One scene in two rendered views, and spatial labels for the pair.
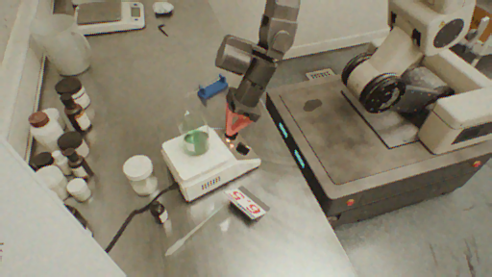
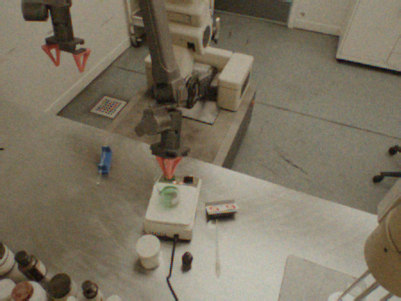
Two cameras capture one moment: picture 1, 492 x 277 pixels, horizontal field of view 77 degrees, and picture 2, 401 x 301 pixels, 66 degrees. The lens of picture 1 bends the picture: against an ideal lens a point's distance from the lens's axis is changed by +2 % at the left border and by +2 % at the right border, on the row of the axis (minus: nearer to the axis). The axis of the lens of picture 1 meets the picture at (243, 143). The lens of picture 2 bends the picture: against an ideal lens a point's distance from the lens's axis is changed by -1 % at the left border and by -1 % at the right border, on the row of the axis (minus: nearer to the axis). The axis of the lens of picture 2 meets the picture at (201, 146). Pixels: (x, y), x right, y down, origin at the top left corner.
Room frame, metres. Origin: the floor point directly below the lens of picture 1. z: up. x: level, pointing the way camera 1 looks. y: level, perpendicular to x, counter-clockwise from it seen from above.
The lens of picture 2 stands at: (0.09, 0.42, 1.55)
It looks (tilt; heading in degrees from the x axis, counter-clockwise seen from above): 47 degrees down; 308
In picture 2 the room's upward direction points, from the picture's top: 2 degrees clockwise
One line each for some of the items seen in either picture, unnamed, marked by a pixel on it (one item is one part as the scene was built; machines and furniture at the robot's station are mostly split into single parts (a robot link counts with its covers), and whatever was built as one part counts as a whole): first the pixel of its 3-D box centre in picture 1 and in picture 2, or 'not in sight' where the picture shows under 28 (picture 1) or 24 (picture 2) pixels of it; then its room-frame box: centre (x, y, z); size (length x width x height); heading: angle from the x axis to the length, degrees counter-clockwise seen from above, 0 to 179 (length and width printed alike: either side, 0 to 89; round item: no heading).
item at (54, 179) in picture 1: (53, 184); not in sight; (0.38, 0.42, 0.78); 0.06 x 0.06 x 0.07
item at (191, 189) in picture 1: (208, 158); (174, 203); (0.45, 0.08, 0.79); 0.22 x 0.13 x 0.08; 122
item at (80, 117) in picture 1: (74, 113); (29, 265); (0.59, 0.44, 0.80); 0.04 x 0.04 x 0.11
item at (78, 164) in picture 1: (77, 163); (91, 291); (0.43, 0.38, 0.79); 0.04 x 0.04 x 0.09
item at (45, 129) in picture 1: (48, 133); (30, 298); (0.52, 0.48, 0.80); 0.06 x 0.06 x 0.11
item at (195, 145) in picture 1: (195, 135); (167, 191); (0.44, 0.10, 0.88); 0.07 x 0.06 x 0.08; 25
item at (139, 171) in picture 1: (141, 176); (149, 252); (0.40, 0.23, 0.79); 0.06 x 0.06 x 0.08
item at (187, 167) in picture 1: (196, 151); (171, 202); (0.43, 0.11, 0.83); 0.12 x 0.12 x 0.01; 32
